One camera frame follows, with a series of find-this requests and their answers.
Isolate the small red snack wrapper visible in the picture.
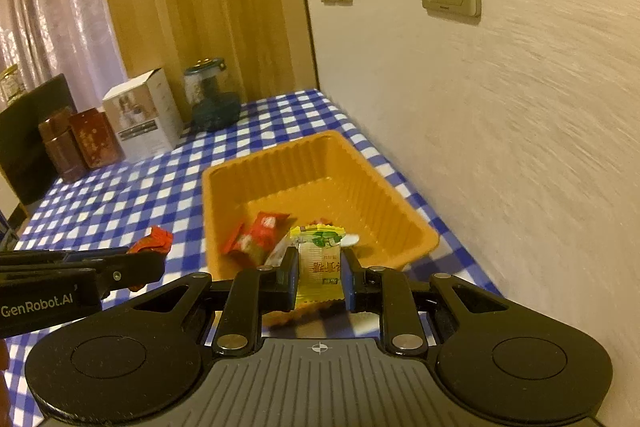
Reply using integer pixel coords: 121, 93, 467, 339
248, 211, 292, 254

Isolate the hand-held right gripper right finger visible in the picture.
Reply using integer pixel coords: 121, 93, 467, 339
340, 249, 511, 358

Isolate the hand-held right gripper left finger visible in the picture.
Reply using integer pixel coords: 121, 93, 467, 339
117, 252, 301, 358

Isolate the gold patterned tin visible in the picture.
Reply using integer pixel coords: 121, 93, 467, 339
0, 64, 26, 105

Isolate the red brown gift box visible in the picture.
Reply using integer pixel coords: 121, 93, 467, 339
68, 108, 126, 170

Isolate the large red snack packet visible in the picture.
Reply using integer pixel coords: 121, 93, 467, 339
221, 221, 271, 265

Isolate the orange plastic tray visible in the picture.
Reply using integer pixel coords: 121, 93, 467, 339
201, 130, 441, 328

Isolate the clear white snack packet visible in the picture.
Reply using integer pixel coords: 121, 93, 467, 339
264, 234, 293, 268

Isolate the brown cylindrical tin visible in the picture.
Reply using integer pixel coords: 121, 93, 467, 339
38, 107, 88, 184

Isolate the glass jar with dark contents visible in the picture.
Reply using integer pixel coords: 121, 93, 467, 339
183, 58, 241, 131

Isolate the yellow green snack packet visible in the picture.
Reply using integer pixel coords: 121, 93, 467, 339
290, 224, 347, 310

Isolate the white product box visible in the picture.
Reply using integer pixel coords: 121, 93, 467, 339
102, 68, 185, 164

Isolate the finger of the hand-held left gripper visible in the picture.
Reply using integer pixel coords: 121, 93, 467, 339
0, 246, 132, 272
92, 251, 167, 301

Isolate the blue white checkered tablecloth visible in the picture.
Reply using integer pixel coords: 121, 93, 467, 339
0, 88, 503, 427

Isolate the sheer pale curtain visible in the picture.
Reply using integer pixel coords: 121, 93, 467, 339
0, 0, 128, 108

